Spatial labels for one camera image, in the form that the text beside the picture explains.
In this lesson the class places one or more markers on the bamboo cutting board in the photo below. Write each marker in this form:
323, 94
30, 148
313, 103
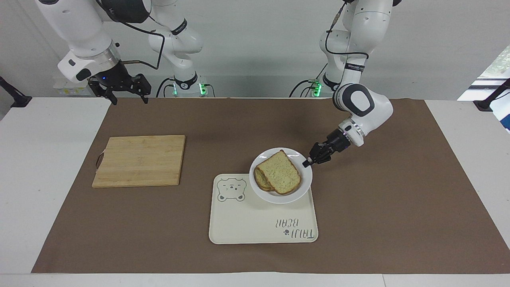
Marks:
139, 161

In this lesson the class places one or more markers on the white round plate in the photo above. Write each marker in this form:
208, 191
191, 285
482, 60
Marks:
287, 198

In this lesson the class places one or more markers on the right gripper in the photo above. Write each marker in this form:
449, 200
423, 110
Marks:
117, 77

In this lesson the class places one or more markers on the white box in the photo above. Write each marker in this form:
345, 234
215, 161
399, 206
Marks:
67, 88

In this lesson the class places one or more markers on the cream tray with bear print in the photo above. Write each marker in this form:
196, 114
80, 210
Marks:
247, 223

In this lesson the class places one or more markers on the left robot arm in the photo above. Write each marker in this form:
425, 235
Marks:
364, 24

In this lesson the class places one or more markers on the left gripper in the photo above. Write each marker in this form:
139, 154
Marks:
338, 142

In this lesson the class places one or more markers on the bread slice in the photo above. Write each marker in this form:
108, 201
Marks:
259, 180
279, 171

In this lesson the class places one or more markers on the black stand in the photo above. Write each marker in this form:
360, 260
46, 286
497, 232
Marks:
16, 97
490, 99

